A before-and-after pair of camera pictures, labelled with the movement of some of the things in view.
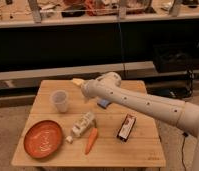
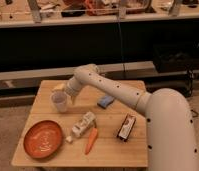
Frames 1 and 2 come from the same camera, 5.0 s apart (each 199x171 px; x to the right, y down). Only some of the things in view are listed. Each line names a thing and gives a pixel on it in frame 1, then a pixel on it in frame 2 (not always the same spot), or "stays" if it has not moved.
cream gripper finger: (78, 81) to (59, 87)
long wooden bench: (17, 13) stays
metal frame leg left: (35, 11) stays
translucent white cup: (60, 98) stays
